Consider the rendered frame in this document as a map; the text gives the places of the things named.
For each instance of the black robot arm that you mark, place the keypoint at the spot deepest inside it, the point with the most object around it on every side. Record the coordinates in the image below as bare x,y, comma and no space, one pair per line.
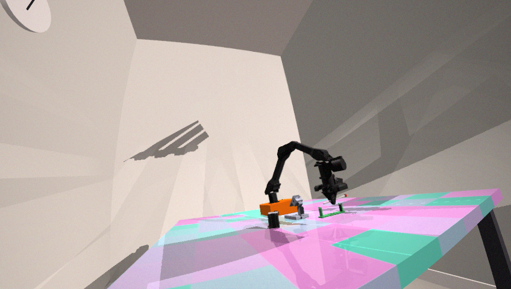
284,152

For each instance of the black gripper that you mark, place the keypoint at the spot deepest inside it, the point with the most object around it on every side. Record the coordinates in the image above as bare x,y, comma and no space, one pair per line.
329,188

